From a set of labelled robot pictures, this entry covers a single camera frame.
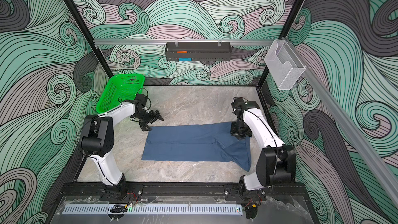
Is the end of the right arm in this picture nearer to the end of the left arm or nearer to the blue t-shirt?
the blue t-shirt

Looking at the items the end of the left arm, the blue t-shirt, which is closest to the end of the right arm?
the blue t-shirt

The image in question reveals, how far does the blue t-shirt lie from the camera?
2.79ft
